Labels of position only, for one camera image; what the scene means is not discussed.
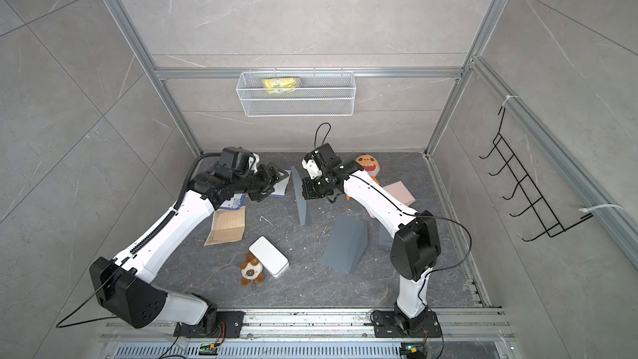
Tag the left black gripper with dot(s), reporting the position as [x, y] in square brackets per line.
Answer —
[266, 179]

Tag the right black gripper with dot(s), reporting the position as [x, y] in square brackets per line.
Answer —
[309, 190]

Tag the white blue bordered letter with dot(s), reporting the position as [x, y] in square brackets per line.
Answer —
[234, 203]

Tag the grey envelope gold rose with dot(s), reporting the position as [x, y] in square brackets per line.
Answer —
[346, 245]

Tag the grey envelope front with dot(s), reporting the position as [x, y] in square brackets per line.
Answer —
[385, 239]

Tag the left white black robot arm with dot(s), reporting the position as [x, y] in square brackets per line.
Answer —
[124, 284]

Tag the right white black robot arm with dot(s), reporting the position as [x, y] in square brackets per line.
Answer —
[416, 244]

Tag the orange shark plush toy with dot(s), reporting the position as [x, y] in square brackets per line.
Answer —
[369, 167]

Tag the white rectangular box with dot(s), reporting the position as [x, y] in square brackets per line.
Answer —
[273, 260]

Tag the brown white dog plush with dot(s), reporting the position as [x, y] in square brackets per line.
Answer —
[252, 270]

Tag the yellow packet in basket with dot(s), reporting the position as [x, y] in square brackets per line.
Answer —
[281, 85]

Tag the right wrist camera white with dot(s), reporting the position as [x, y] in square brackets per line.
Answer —
[312, 163]

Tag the white wire mesh basket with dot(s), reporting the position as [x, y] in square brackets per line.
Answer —
[322, 93]

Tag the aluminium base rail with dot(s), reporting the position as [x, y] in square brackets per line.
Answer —
[475, 332]

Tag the black wire hook rack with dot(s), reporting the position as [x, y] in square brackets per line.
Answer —
[525, 186]

